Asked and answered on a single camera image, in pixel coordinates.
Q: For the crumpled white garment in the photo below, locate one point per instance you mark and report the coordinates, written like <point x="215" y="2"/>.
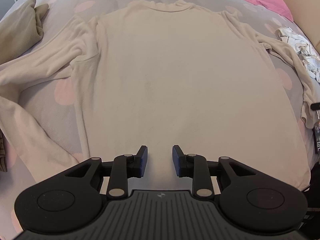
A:
<point x="305" y="52"/>

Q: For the beige cloth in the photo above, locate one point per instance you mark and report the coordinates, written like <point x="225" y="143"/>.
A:
<point x="17" y="30"/>

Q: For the cream long-sleeved sweater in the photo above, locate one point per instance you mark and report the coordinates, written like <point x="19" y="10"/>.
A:
<point x="175" y="80"/>

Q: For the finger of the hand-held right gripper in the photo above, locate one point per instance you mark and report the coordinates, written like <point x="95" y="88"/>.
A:
<point x="315" y="106"/>

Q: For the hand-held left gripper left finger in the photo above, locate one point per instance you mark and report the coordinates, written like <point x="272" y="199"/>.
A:
<point x="143" y="162"/>

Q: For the cream padded headboard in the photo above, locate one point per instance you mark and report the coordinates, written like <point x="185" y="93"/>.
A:
<point x="307" y="5"/>

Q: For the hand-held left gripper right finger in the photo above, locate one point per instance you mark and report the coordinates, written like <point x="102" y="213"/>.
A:
<point x="176" y="161"/>

